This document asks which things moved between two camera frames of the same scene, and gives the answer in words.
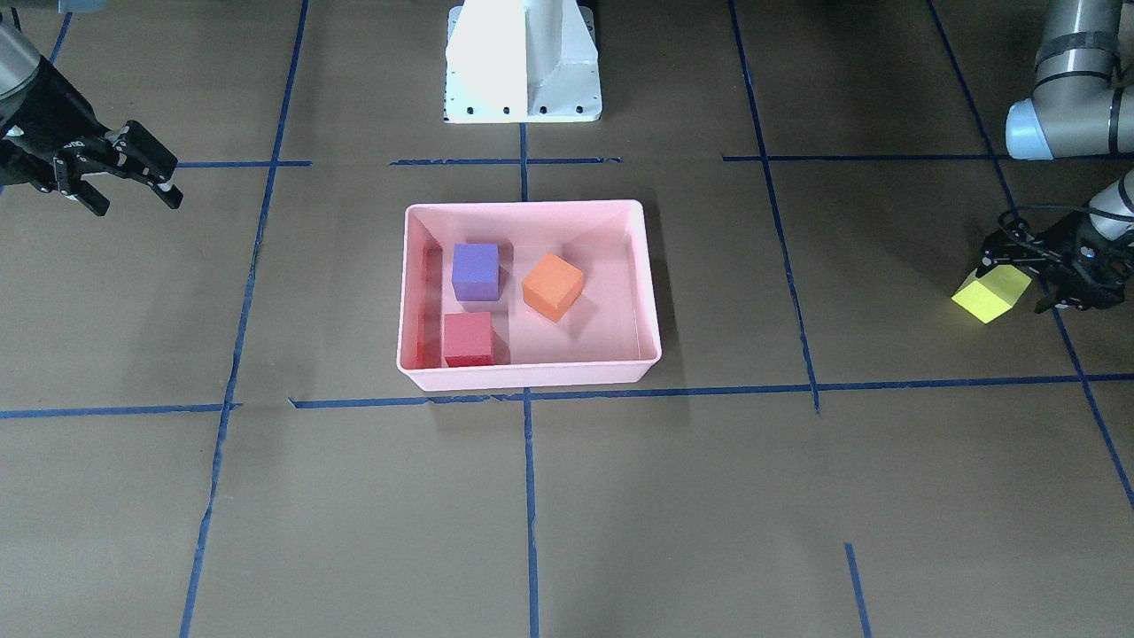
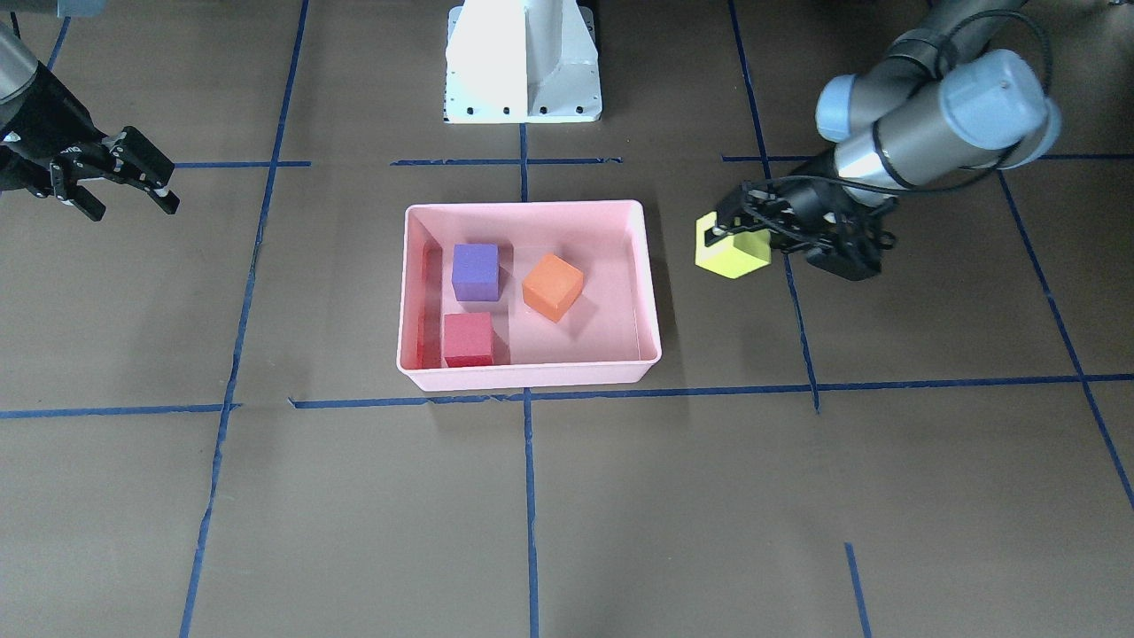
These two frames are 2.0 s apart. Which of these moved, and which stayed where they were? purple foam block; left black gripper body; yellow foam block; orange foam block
Moved: yellow foam block; left black gripper body
Stayed: orange foam block; purple foam block
